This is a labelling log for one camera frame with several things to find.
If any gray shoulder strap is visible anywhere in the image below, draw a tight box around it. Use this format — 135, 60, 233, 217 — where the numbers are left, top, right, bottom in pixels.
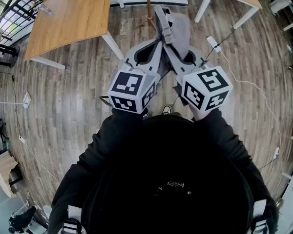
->
251, 198, 269, 234
63, 205, 83, 234

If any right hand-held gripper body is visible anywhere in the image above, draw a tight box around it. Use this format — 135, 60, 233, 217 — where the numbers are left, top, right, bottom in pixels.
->
177, 61, 234, 113

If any light wooden furniture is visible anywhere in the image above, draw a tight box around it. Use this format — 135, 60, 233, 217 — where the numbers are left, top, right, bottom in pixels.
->
0, 151, 20, 197

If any person's left forearm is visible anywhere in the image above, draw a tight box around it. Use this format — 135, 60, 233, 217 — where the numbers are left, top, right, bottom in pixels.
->
73, 107, 148, 170

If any person's right forearm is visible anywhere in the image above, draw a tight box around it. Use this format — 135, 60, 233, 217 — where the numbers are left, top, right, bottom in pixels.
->
192, 108, 254, 170

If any grey baseball cap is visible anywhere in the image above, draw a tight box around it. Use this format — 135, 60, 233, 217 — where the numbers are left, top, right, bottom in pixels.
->
154, 5, 194, 59

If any thin white cable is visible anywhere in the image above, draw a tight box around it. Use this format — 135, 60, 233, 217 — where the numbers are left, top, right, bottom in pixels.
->
24, 141, 62, 183

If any person's torso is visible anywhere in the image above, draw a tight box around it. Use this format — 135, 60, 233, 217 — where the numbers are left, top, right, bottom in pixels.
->
48, 113, 280, 234

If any black railing with wooden handrail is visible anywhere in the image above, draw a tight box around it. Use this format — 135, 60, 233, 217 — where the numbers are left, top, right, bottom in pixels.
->
0, 0, 48, 47

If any wooden coat stand pole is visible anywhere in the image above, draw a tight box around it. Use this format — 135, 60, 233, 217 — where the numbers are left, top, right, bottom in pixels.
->
145, 0, 156, 27

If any clear plastic bottle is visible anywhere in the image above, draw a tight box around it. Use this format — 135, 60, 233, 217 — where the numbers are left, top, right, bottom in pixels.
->
38, 3, 55, 18

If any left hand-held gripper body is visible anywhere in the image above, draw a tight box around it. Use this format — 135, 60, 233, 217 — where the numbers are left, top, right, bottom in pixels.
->
107, 61, 162, 115

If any thin black cable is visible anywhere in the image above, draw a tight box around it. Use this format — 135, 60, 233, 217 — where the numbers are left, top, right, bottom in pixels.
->
11, 75, 21, 137

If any white floor stand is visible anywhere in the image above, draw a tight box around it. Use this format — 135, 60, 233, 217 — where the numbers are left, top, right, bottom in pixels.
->
0, 91, 31, 110

